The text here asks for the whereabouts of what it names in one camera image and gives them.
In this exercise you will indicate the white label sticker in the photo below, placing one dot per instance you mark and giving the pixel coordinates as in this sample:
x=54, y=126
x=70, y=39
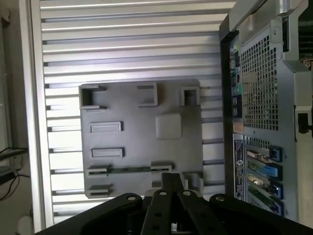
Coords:
x=238, y=169

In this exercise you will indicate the blue expansion slot latch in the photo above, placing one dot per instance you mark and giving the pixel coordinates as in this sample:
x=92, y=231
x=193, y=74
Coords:
x=276, y=190
x=276, y=208
x=275, y=154
x=272, y=171

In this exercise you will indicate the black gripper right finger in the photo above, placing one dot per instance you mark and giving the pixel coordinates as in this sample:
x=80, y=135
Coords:
x=195, y=215

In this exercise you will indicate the grey plastic parts rack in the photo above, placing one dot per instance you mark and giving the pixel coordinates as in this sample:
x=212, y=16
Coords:
x=139, y=147

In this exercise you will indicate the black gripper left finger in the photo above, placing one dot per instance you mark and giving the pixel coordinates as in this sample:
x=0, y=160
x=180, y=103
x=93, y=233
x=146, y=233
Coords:
x=156, y=210

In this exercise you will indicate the open black PC case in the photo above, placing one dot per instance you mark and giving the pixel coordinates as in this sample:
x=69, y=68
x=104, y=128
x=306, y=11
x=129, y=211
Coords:
x=261, y=98

